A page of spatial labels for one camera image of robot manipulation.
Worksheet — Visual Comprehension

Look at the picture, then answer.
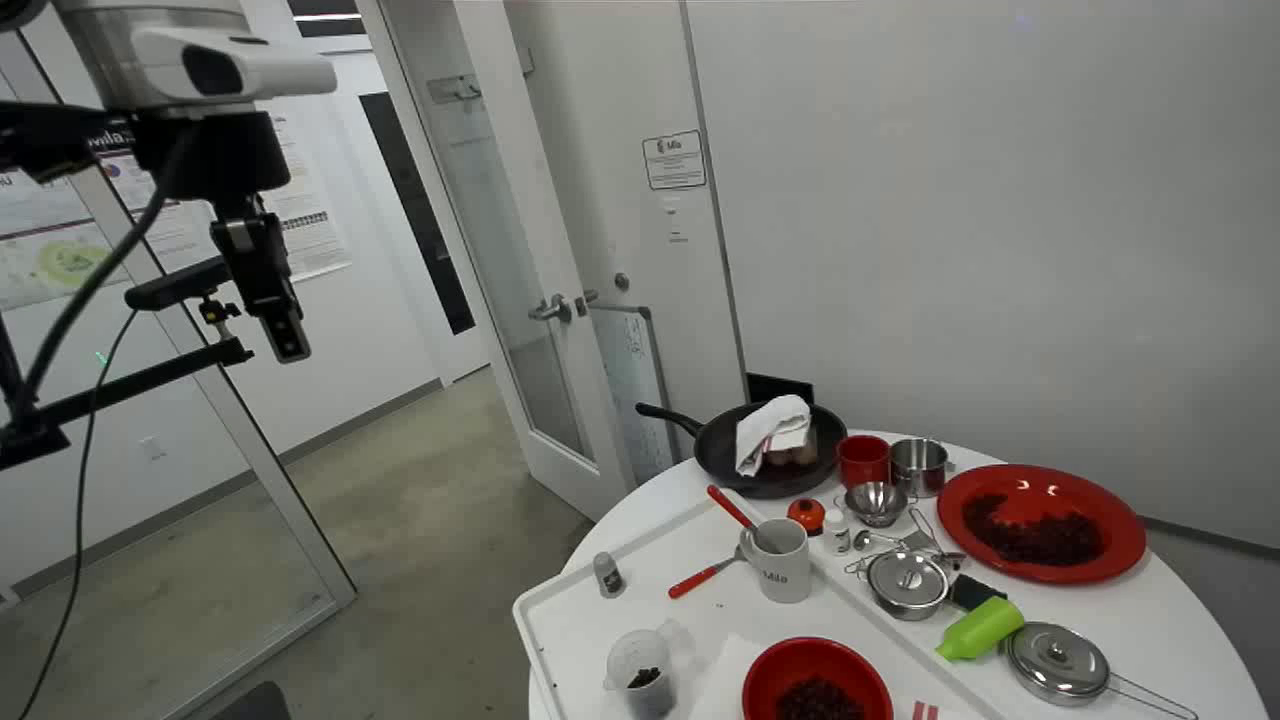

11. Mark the clear plastic measuring jar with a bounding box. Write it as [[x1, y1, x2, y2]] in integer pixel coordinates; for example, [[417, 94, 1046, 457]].
[[603, 628, 675, 720]]

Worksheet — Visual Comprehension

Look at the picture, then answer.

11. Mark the small steel bowl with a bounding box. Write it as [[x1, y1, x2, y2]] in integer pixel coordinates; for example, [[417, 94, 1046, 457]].
[[844, 481, 904, 526]]

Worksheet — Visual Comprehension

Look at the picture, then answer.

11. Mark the orange bowl with beans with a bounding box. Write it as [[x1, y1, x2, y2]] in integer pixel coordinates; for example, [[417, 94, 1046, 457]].
[[741, 635, 893, 720]]

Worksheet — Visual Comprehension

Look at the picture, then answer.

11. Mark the white folded cloth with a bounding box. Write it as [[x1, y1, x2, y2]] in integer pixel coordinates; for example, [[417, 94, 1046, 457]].
[[735, 397, 810, 476]]

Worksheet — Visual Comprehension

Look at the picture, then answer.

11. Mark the black frying pan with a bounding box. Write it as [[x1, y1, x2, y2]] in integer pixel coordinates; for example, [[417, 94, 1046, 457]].
[[640, 403, 844, 501]]

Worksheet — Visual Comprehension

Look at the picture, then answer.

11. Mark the small grey shaker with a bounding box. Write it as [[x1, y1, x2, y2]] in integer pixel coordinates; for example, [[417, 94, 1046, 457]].
[[592, 550, 627, 597]]

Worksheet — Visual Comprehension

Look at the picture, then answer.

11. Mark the red cup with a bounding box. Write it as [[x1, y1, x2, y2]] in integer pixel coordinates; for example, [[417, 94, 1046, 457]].
[[837, 434, 889, 483]]

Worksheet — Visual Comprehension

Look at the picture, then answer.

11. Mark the small steel cup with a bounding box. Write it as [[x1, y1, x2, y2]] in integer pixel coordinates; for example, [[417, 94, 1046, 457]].
[[893, 441, 949, 501]]

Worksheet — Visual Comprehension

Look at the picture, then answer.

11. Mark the white door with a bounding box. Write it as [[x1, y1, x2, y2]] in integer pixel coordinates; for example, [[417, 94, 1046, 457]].
[[356, 0, 630, 519]]

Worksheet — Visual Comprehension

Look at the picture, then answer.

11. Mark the green bottle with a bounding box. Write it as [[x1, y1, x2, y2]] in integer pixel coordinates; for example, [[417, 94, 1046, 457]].
[[936, 577, 1025, 662]]

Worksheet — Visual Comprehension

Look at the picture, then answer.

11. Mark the large orange plate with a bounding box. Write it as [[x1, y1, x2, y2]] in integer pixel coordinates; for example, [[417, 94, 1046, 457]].
[[936, 463, 1146, 586]]

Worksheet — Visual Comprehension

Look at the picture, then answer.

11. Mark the white red striped towel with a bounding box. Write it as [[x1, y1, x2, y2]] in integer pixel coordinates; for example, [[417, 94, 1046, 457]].
[[913, 701, 939, 720]]

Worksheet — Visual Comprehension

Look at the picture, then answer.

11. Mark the orange handled spoon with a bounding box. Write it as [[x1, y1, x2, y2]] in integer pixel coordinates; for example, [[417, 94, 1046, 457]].
[[668, 486, 754, 600]]

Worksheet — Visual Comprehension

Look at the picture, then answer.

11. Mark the black camera on stand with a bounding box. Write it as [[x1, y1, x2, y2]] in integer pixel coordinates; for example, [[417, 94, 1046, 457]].
[[0, 0, 336, 468]]

